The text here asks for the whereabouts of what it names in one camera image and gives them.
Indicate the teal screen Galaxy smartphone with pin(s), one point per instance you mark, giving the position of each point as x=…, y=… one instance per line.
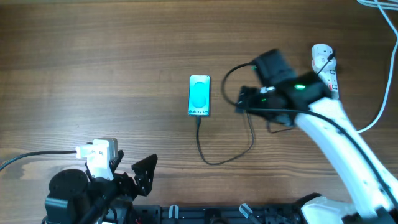
x=199, y=95

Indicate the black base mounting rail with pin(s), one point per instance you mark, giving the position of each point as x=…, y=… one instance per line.
x=266, y=214

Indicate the white charger plug adapter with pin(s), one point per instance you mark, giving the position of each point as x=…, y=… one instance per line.
x=321, y=63

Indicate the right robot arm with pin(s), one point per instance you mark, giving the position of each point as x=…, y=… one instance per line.
x=306, y=102

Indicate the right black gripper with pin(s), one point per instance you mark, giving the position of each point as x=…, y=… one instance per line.
x=252, y=94

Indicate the white power strip socket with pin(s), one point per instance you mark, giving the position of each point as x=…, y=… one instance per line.
x=329, y=77

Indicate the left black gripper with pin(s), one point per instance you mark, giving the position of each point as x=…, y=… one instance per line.
x=144, y=180

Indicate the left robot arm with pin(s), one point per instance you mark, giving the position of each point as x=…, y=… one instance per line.
x=78, y=197

